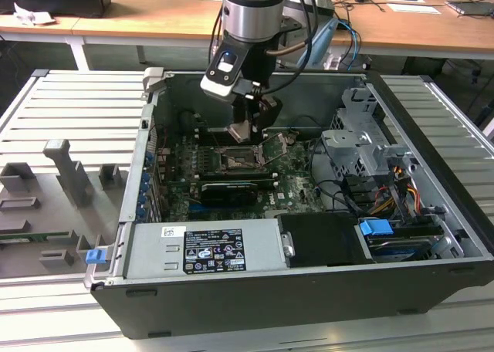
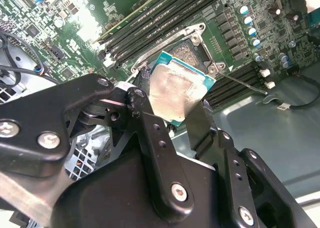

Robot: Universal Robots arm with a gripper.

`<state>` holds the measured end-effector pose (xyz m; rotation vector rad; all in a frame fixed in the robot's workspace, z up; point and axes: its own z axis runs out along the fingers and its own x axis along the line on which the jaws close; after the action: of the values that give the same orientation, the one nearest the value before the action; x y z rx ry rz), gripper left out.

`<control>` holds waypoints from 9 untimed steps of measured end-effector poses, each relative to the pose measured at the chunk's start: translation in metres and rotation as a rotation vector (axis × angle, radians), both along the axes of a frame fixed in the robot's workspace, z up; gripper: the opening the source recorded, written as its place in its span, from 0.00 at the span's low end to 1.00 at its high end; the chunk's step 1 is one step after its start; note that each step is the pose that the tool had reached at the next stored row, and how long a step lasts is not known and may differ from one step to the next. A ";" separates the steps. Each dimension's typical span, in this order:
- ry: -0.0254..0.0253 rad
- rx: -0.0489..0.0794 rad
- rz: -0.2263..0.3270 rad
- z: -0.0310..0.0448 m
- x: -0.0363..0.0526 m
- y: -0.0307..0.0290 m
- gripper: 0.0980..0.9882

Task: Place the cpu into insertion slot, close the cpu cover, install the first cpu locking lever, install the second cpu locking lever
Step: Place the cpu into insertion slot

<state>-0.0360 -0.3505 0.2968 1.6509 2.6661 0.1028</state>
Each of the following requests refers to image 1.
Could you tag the black plastic air shroud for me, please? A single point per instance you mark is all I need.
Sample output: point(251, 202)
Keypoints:
point(320, 240)

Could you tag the blue case latch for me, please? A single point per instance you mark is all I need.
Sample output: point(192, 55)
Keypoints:
point(95, 256)

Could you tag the grey laptop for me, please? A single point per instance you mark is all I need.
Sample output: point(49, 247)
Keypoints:
point(472, 7)

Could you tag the green RAM stick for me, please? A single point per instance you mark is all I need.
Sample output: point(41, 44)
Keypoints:
point(38, 236)

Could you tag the grey parts rack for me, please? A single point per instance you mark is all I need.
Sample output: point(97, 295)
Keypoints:
point(58, 213)

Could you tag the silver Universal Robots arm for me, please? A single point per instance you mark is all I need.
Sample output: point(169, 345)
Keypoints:
point(251, 16)

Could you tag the white paper sheet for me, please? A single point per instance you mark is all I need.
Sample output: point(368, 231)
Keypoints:
point(413, 8)

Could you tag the wooden desk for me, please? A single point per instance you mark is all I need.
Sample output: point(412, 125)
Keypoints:
point(123, 22)

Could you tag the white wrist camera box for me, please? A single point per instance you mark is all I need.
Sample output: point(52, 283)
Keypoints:
point(222, 74)

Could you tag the black open PC case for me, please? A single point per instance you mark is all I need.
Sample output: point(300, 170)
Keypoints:
point(270, 305)

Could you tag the hard disk in blue carrier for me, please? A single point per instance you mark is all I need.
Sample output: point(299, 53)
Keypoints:
point(374, 227)

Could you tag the silver metal disk bay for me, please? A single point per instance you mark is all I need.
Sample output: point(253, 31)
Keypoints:
point(347, 147)

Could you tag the black graphics card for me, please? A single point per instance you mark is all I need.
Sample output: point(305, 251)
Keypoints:
point(227, 193)

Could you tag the CPU socket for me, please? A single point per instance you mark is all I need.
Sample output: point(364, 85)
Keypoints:
point(249, 157)

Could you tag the black RAM slot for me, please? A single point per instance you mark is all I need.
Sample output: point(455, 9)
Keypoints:
point(204, 137)
point(239, 175)

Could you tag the silver CPU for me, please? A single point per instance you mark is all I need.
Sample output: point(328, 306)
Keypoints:
point(239, 131)

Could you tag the crumpled white paper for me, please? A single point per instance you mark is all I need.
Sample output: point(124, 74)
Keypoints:
point(31, 17)

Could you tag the green motherboard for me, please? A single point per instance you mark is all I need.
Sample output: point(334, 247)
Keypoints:
point(293, 190)

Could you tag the grey power supply unit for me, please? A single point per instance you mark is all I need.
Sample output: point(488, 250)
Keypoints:
point(154, 251)

